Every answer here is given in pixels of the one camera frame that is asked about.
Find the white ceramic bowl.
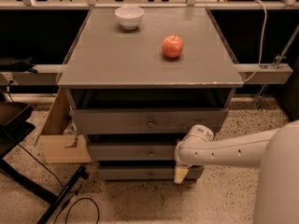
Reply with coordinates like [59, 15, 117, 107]
[115, 7, 144, 30]

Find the grey top drawer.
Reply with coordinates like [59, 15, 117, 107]
[70, 108, 228, 134]

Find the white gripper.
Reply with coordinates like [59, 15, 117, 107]
[174, 141, 194, 184]

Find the wooden board bracket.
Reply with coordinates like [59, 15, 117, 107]
[38, 90, 92, 163]

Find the grey bottom drawer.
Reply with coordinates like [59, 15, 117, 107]
[96, 165, 206, 181]

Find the red apple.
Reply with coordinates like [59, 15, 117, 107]
[162, 35, 184, 59]

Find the diagonal metal strut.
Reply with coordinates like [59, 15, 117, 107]
[254, 24, 299, 111]

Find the grey drawer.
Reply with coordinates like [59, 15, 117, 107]
[96, 165, 206, 181]
[88, 142, 178, 161]
[70, 108, 228, 134]

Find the black stand frame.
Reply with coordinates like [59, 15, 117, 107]
[0, 102, 90, 224]

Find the grey metal rail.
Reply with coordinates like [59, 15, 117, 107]
[0, 63, 293, 86]

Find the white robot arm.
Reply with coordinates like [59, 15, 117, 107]
[174, 120, 299, 224]

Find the black floor cable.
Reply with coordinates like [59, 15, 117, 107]
[18, 143, 101, 224]

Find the grey drawer cabinet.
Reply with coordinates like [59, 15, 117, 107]
[59, 7, 242, 169]

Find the white cable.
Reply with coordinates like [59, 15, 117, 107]
[242, 0, 268, 83]

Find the black cloth on rail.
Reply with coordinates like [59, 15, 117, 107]
[0, 57, 37, 73]

